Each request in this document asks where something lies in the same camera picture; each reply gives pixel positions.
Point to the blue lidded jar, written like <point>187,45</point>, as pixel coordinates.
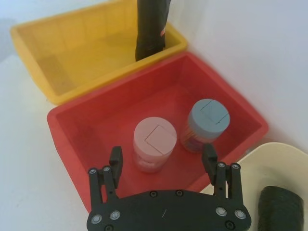
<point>209,120</point>

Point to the cream plastic bin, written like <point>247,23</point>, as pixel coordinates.
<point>272,166</point>

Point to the yellow plastic bin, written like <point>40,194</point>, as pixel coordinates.
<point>79,55</point>

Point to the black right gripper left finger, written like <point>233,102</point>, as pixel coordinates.
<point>115,166</point>

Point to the black ribbed cylinder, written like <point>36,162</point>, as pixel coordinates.
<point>279,209</point>

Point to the tall black bottle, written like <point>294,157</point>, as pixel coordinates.
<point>150,29</point>

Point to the pink lidded jar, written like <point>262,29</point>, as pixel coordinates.
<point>155,142</point>

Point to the red plastic bin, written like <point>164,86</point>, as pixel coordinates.
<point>108,115</point>

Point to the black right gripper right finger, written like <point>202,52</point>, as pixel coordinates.
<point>211,163</point>

